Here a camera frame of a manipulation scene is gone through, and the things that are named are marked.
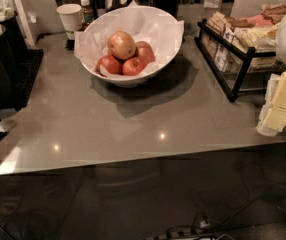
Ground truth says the white bowl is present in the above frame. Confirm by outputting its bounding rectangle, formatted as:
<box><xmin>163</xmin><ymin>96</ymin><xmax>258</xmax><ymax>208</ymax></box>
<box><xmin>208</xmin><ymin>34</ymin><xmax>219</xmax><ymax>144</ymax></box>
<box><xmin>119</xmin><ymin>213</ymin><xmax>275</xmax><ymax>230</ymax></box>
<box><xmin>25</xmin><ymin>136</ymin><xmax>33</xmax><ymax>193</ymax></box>
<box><xmin>78</xmin><ymin>5</ymin><xmax>185</xmax><ymax>89</ymax></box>

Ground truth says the red apple right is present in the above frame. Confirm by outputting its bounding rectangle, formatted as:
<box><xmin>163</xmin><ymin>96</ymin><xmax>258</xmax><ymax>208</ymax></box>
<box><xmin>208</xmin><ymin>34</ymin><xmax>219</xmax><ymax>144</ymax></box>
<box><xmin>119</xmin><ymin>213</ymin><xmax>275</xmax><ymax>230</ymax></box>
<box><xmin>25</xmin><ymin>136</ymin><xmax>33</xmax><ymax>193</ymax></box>
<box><xmin>136</xmin><ymin>41</ymin><xmax>155</xmax><ymax>63</ymax></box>

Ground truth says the red apple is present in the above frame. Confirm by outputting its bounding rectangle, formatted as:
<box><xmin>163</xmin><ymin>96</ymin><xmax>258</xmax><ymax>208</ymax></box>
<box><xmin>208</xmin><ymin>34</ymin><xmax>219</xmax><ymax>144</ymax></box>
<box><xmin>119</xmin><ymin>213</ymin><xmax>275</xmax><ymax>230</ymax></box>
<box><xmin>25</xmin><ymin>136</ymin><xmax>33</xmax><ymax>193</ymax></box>
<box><xmin>136</xmin><ymin>41</ymin><xmax>155</xmax><ymax>63</ymax></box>
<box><xmin>122</xmin><ymin>57</ymin><xmax>147</xmax><ymax>76</ymax></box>
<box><xmin>96</xmin><ymin>55</ymin><xmax>122</xmax><ymax>75</ymax></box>

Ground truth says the red apple front middle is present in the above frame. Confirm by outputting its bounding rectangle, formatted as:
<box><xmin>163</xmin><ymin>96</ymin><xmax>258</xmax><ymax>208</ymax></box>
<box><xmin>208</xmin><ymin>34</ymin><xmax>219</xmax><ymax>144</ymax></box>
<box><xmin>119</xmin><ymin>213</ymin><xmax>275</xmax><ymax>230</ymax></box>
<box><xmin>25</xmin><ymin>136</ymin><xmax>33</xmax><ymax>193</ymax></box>
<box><xmin>122</xmin><ymin>57</ymin><xmax>147</xmax><ymax>76</ymax></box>

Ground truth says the red apple front left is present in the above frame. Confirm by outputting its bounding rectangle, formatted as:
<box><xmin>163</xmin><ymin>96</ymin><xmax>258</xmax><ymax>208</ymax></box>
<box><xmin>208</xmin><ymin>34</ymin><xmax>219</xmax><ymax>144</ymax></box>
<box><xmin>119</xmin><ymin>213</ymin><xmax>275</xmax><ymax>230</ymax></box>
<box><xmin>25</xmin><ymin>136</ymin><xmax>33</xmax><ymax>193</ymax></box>
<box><xmin>96</xmin><ymin>55</ymin><xmax>122</xmax><ymax>75</ymax></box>

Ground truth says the white paper liner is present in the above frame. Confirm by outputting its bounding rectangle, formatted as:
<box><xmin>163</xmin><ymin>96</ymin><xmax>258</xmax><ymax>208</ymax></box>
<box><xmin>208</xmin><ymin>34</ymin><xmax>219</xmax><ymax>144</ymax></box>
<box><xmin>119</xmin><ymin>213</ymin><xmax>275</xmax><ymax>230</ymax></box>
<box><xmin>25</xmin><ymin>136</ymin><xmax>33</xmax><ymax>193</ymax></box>
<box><xmin>73</xmin><ymin>0</ymin><xmax>185</xmax><ymax>80</ymax></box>

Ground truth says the small brown glass bottle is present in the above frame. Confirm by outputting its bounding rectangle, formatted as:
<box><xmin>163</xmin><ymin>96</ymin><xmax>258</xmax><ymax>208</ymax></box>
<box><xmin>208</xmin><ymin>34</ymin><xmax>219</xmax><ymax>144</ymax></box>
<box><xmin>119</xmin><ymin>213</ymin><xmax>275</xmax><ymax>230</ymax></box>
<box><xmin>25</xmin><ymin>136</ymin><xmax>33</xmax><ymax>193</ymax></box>
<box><xmin>80</xmin><ymin>0</ymin><xmax>94</xmax><ymax>28</ymax></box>

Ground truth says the white paper cup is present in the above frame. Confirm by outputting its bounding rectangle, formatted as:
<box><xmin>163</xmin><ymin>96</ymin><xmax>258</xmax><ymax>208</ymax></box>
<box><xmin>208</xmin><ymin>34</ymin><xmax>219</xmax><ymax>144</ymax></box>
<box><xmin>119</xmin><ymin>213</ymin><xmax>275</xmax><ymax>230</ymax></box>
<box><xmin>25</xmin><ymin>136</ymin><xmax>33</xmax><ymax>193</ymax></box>
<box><xmin>57</xmin><ymin>4</ymin><xmax>83</xmax><ymax>40</ymax></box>

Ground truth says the black rubber mat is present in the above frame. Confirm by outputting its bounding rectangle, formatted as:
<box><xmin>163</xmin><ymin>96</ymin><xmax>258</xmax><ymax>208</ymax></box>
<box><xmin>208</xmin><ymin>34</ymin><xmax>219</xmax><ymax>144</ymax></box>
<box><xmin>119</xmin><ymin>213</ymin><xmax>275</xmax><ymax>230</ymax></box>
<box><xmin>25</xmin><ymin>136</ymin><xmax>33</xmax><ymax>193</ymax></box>
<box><xmin>13</xmin><ymin>49</ymin><xmax>44</xmax><ymax>110</ymax></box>

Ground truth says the black wire condiment rack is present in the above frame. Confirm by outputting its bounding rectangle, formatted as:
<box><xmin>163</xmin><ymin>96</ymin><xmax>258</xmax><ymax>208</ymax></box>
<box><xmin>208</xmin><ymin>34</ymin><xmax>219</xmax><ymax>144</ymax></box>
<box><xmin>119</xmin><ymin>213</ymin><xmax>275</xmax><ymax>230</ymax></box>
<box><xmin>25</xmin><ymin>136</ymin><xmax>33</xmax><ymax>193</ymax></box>
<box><xmin>194</xmin><ymin>19</ymin><xmax>286</xmax><ymax>102</ymax></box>

